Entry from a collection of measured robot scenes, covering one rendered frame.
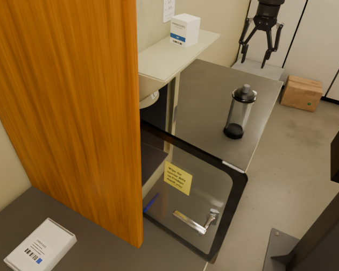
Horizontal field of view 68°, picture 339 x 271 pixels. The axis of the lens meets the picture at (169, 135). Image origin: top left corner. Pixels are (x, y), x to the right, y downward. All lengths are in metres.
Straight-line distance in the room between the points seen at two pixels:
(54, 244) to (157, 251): 0.32
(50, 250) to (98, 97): 0.54
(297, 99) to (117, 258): 3.02
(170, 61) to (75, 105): 0.22
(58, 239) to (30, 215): 0.17
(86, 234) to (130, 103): 0.58
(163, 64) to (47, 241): 0.64
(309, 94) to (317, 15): 0.89
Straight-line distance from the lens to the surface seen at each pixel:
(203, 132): 1.28
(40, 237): 0.93
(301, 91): 3.47
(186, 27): 0.63
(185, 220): 0.63
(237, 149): 1.23
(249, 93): 1.18
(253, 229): 2.13
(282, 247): 2.12
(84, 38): 0.46
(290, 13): 3.59
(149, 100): 0.76
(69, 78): 0.54
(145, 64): 0.55
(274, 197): 2.38
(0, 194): 1.10
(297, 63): 3.74
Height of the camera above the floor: 1.75
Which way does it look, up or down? 41 degrees down
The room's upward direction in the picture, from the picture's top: 4 degrees clockwise
